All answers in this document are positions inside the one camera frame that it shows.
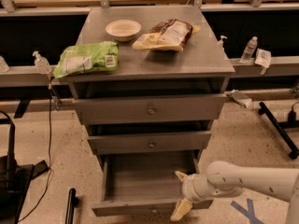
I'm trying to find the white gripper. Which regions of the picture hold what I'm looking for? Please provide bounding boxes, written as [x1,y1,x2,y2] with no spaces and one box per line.
[170,171,217,221]

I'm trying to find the grey bottom drawer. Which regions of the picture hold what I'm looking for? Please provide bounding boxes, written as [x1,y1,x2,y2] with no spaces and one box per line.
[91,151,215,217]

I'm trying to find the grey drawer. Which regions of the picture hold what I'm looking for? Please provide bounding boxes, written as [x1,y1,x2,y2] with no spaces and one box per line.
[91,151,215,217]
[88,131,211,155]
[74,94,226,125]

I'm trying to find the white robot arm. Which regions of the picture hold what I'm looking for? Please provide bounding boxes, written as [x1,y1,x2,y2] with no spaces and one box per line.
[171,161,299,224]

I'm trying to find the grey middle drawer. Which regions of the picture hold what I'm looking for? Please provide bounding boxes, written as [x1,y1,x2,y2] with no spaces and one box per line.
[88,131,211,155]

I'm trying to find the grey metal drawer cabinet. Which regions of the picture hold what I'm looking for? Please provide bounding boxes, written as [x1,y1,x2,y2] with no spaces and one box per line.
[64,5,235,173]

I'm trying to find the grey top drawer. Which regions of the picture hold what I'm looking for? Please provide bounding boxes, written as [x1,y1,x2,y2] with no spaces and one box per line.
[74,94,226,125]

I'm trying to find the folded cloth on ledge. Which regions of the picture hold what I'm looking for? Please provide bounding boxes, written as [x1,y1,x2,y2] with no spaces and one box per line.
[227,90,252,108]

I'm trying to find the black bar on floor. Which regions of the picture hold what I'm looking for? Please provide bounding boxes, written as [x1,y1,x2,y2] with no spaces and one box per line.
[65,188,78,224]

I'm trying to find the black stand base right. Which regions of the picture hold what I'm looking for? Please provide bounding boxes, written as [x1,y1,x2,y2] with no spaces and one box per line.
[258,102,299,160]

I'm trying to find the small pump bottle right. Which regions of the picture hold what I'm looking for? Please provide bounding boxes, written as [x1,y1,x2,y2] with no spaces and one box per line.
[218,35,228,50]

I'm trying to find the white wipe packet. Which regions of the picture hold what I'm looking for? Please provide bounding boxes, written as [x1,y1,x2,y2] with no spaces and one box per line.
[255,49,271,68]

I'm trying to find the brown yellow snack bag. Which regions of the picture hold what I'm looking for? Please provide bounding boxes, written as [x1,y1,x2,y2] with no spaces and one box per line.
[132,19,201,52]

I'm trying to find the green chip bag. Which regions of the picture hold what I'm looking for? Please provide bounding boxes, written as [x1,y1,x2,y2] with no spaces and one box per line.
[53,41,119,78]

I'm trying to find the clear water bottle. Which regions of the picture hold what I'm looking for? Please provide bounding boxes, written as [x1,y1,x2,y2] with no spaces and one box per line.
[240,36,258,63]

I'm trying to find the black stand left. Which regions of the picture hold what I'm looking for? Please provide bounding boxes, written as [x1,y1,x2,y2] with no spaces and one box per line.
[0,111,50,224]

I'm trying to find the white paper bowl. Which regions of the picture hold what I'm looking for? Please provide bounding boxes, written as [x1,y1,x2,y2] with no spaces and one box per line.
[106,20,141,42]

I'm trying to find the left hand sanitizer bottle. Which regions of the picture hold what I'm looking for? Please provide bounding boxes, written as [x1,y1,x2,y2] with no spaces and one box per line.
[33,50,51,74]

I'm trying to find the black cable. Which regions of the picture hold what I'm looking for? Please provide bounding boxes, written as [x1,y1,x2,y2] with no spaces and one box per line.
[18,83,54,223]

